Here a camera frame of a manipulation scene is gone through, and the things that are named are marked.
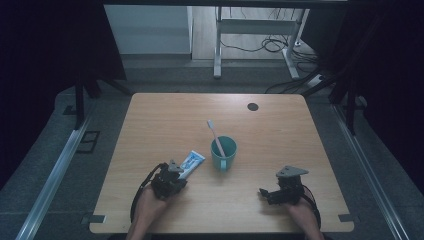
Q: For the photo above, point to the aluminium rail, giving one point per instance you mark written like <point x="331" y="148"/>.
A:
<point x="370" y="173"/>
<point x="50" y="186"/>

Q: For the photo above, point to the black metal stand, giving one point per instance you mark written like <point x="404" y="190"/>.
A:
<point x="350" y="106"/>
<point x="79" y="106"/>

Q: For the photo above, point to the dark curtain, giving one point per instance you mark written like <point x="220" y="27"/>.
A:
<point x="40" y="66"/>
<point x="390" y="83"/>

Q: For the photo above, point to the white desk frame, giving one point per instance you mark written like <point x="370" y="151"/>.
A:
<point x="258" y="26"/>

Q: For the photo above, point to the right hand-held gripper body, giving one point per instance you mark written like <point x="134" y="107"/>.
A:
<point x="290" y="190"/>

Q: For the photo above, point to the white cabinet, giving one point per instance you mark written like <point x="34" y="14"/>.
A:
<point x="148" y="30"/>

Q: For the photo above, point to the teal cup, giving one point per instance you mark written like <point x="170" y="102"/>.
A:
<point x="223" y="154"/>

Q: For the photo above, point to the black round table grommet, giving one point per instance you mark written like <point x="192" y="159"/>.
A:
<point x="253" y="107"/>

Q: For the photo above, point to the pink toothbrush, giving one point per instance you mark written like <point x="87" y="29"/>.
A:
<point x="216" y="138"/>

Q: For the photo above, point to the white red blue toothpaste tube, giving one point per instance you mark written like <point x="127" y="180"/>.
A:
<point x="191" y="161"/>

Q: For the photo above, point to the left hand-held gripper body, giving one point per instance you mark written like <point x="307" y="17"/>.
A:
<point x="165" y="183"/>

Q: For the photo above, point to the person's left hand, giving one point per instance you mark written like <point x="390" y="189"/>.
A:
<point x="150" y="206"/>

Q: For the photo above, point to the person's right hand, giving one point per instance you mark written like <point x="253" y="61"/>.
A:
<point x="301" y="215"/>

